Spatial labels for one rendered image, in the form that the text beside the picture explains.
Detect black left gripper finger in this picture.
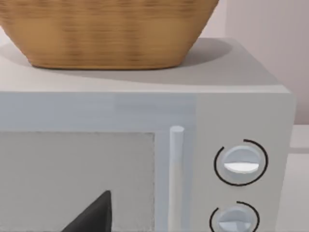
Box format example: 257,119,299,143
59,190,113,232

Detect pale blue microwave door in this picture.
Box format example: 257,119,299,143
0,94,197,232

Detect pale round microwave knob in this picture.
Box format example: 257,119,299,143
221,145,263,180
216,206,254,232

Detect pale microwave oven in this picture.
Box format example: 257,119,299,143
0,37,295,232

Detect woven wicker basket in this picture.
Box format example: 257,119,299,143
0,0,220,71

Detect pale microwave door handle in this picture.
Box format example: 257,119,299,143
169,125,184,232

